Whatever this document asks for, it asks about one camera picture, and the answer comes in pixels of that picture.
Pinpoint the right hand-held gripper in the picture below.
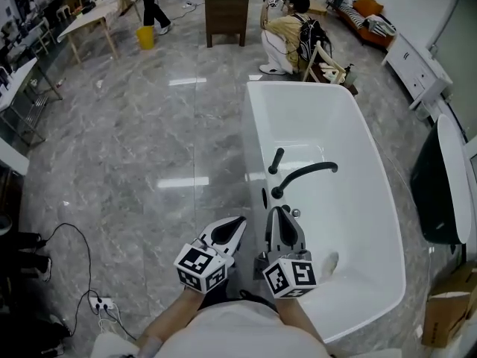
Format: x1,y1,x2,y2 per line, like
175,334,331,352
253,206,318,298

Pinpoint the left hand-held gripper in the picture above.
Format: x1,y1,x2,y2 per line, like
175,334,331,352
174,216,248,295

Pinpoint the black handheld shower head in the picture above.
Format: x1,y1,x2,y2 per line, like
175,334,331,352
268,148,285,174

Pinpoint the person's right forearm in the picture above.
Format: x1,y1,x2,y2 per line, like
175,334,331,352
274,295,326,347

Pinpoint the person's left forearm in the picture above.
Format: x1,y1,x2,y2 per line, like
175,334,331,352
138,288,206,352

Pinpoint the person's white shirt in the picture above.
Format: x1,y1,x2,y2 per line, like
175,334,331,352
91,298,333,358

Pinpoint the white power strip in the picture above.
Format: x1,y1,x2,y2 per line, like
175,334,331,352
89,296,115,312

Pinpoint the green bottle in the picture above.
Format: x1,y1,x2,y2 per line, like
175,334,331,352
343,63,358,90

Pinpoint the light wooden chair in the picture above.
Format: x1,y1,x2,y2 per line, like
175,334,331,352
300,40,359,97

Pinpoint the cardboard box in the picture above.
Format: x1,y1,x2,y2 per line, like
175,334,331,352
420,261,477,349

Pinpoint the white cabinet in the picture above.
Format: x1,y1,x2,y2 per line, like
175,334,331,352
382,31,454,111

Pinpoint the yellow bucket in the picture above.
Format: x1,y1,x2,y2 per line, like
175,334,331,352
135,25,156,50

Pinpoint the orange sofa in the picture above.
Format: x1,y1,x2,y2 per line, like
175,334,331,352
326,0,397,50

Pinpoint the dark wooden cabinet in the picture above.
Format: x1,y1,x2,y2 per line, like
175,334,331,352
203,0,250,48

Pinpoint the striped pillow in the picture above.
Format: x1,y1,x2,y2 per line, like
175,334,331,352
363,14,397,37

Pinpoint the light wooden table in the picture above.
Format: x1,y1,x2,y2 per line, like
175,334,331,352
57,0,142,66

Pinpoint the black cable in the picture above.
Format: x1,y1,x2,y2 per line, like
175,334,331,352
36,222,137,342

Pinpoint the white metal-frame table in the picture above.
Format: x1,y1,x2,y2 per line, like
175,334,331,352
0,57,63,147

